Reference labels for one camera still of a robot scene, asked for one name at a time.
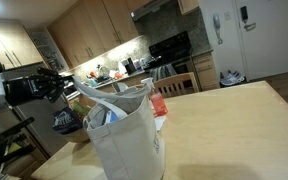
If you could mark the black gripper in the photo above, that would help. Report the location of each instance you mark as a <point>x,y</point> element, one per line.
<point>20,90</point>

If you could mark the white canvas tote bag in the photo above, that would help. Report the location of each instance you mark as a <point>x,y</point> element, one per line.
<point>127,146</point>

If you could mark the yellow-green snack bag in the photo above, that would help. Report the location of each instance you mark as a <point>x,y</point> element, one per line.
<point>81,108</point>

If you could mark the blue chips bag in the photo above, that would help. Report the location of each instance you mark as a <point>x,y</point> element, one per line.
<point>65,120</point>

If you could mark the black toaster oven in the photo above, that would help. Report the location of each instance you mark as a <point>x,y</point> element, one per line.
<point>69,90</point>

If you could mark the open glassware shelf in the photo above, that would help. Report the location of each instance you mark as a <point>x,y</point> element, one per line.
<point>49,50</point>

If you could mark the teal cup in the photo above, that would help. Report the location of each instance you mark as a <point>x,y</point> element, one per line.
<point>93,82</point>

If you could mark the orange kitchen utensil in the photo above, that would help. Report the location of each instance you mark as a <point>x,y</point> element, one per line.
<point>93,74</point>

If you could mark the stainless steel refrigerator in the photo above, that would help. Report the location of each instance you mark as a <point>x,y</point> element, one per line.
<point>40,126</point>

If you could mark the clear glass pitcher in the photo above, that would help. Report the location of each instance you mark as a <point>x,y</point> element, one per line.
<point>103,71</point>

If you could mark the pale tall cabinets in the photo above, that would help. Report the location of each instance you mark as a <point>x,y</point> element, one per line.
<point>17,43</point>

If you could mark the blue white box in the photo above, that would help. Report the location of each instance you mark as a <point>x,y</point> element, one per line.
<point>111,117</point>

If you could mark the black coffee maker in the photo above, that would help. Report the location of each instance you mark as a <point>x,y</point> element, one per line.
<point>130,66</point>

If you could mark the orange spray bottle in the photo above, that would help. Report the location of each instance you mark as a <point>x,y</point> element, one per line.
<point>160,103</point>

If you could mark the striped dish towel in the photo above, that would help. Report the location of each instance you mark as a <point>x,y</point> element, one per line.
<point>162,72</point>

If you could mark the white paper sheet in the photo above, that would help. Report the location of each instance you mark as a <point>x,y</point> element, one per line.
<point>160,122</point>

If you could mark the steel range hood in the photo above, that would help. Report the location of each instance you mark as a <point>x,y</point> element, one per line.
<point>147,8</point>

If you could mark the wooden slat-back chair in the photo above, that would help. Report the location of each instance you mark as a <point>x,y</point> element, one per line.
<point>175,85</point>

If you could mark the black kitchen stove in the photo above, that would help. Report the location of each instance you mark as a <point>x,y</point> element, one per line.
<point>170,46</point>

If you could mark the wooden drawer cabinet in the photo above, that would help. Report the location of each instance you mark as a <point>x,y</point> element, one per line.
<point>205,71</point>

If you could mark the white blue sneaker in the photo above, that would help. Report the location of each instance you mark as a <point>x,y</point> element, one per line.
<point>239,76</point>
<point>227,80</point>

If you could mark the black door lock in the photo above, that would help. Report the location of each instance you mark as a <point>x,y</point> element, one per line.
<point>244,13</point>

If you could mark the white door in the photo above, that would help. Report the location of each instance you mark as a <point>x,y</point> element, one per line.
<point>274,40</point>

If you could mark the wooden wall cabinets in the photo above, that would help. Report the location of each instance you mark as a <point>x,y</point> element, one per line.
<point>94,30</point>

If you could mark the small wooden wall cabinet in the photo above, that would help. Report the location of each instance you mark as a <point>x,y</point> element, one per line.
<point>188,5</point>

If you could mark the grey wall phone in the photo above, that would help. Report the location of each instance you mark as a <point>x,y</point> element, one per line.
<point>216,23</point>

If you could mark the white light switch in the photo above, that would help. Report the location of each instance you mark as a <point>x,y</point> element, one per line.
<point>227,15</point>

